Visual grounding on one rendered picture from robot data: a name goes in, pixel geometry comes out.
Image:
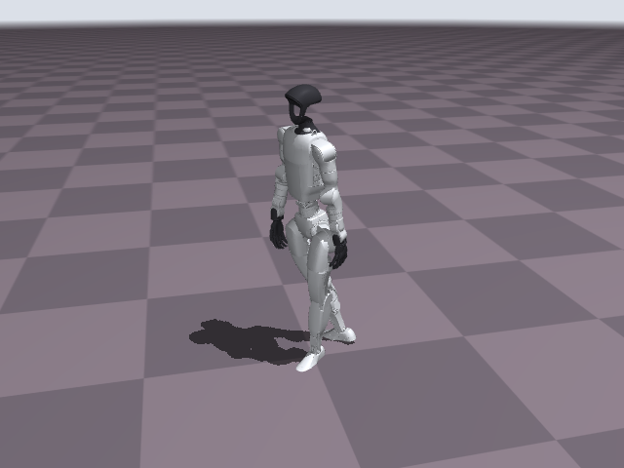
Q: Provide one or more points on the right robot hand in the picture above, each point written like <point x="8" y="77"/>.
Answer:
<point x="277" y="230"/>

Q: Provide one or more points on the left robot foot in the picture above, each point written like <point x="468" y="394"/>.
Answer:
<point x="309" y="361"/>

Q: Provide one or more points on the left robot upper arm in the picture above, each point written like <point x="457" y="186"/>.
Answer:
<point x="324" y="154"/>

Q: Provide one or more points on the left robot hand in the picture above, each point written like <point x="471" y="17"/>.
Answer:
<point x="340" y="252"/>

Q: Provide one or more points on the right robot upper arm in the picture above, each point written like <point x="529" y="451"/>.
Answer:
<point x="280" y="172"/>

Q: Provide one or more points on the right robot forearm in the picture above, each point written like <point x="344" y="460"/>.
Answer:
<point x="280" y="197"/>

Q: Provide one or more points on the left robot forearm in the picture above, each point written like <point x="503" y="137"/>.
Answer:
<point x="335" y="217"/>

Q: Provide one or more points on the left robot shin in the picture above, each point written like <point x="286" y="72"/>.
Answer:
<point x="317" y="322"/>

